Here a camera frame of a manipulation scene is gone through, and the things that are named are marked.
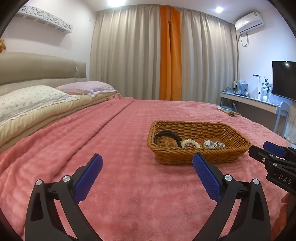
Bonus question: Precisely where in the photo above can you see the black wrist watch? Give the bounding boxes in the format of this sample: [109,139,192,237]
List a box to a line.
[154,131,182,148]

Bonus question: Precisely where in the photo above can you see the person's right hand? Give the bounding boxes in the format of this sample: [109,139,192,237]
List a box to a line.
[271,193,290,240]

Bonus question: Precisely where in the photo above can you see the light blue chair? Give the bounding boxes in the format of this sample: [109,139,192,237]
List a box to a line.
[273,101,291,137]

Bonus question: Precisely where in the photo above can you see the items on bed corner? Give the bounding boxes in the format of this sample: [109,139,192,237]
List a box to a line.
[215,106,241,117]

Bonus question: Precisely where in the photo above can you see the white desk lamp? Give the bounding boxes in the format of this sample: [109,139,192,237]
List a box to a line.
[253,74,260,100]

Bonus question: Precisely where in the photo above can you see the vase with plant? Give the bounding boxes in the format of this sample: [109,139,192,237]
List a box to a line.
[261,77,272,102]

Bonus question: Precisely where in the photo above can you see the black television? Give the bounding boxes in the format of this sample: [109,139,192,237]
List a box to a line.
[272,61,296,101]

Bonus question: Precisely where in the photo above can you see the brown wicker basket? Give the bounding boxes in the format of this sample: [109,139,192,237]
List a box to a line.
[147,120,251,166]

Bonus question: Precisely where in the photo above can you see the pink fleece blanket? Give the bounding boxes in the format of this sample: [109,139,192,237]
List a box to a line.
[1,95,288,240]

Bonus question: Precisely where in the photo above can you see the white floral pillow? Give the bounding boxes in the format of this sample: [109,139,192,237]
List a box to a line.
[1,85,79,125]

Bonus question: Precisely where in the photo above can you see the orange curtain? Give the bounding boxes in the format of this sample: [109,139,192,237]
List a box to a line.
[159,6,182,101]

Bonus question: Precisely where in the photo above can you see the white air conditioner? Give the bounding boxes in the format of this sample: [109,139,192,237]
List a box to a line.
[235,11,265,35]

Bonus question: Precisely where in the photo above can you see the pink pillow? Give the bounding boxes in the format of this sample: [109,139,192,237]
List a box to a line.
[56,81,117,98]

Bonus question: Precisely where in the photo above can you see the beige padded headboard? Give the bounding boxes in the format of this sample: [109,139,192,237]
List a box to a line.
[1,52,87,96]

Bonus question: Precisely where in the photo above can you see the beige curtain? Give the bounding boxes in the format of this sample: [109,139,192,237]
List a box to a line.
[90,5,239,103]

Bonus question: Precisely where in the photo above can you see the white wall desk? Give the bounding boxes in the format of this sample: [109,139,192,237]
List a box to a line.
[220,91,278,126]

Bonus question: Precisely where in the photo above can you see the cream spiral hair tie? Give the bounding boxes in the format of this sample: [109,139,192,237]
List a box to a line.
[181,138,202,149]

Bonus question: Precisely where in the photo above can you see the white decorative wall shelf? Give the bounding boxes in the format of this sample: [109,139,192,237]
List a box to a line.
[15,5,73,34]

